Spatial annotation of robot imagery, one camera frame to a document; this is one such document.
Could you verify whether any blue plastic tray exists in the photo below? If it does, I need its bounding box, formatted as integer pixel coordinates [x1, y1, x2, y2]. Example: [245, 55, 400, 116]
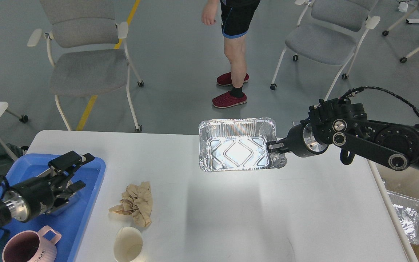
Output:
[0, 153, 106, 262]

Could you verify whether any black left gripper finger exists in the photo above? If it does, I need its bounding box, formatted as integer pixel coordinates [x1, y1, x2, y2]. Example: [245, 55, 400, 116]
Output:
[48, 151, 95, 176]
[53, 180, 86, 208]

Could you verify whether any pink plastic mug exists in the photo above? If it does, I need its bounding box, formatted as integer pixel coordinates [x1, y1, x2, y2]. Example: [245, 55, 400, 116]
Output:
[2, 225, 62, 262]

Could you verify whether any aluminium foil tray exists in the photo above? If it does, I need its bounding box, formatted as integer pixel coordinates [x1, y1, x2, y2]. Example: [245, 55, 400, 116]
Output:
[199, 117, 287, 172]

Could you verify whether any white paper cup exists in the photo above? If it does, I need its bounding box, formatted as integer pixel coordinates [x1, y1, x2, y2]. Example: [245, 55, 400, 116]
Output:
[113, 227, 146, 262]

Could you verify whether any grey office chair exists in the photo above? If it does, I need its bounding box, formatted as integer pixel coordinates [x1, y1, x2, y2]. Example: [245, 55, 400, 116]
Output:
[270, 0, 380, 100]
[27, 0, 144, 132]

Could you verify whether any grey office chair left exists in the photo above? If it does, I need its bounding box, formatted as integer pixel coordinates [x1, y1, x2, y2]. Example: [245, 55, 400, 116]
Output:
[27, 0, 144, 132]

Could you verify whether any white plastic bin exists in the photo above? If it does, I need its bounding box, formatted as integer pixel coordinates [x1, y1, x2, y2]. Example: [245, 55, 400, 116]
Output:
[368, 160, 419, 262]

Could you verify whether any small steel tray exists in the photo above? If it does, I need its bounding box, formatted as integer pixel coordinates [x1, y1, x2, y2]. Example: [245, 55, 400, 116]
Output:
[37, 168, 74, 216]

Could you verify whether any brown paper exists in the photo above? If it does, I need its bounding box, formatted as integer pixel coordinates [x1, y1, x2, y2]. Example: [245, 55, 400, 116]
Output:
[108, 181, 153, 227]

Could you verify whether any person in shorts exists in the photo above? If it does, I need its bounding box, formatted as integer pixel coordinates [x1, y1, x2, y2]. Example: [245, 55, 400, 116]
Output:
[201, 0, 260, 109]

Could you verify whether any grey office chair right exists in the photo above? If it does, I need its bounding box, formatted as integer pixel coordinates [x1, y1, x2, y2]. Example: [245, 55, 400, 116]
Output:
[270, 0, 380, 100]

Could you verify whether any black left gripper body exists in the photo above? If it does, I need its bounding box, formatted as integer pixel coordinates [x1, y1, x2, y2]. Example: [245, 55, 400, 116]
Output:
[2, 178, 54, 223]

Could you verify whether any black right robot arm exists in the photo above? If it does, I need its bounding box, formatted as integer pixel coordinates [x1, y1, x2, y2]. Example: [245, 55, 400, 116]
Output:
[266, 86, 419, 171]

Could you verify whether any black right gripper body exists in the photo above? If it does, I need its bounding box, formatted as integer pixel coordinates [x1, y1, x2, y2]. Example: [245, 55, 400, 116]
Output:
[284, 123, 328, 158]

